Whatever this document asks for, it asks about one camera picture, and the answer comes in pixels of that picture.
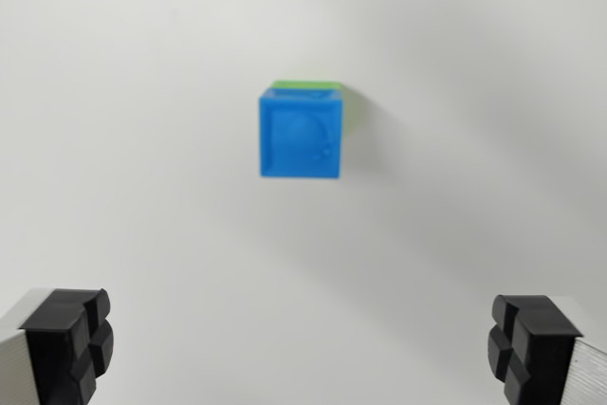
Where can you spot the gripper right finger with black rubber pad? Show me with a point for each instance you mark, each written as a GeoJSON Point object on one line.
{"type": "Point", "coordinates": [545, 348]}

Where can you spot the gripper left finger with black rubber pad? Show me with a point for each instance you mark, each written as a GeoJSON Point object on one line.
{"type": "Point", "coordinates": [57, 348]}

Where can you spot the green cube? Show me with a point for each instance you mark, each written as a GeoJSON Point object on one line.
{"type": "Point", "coordinates": [348, 113]}

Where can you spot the blue cube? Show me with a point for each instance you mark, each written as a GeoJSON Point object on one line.
{"type": "Point", "coordinates": [299, 139]}

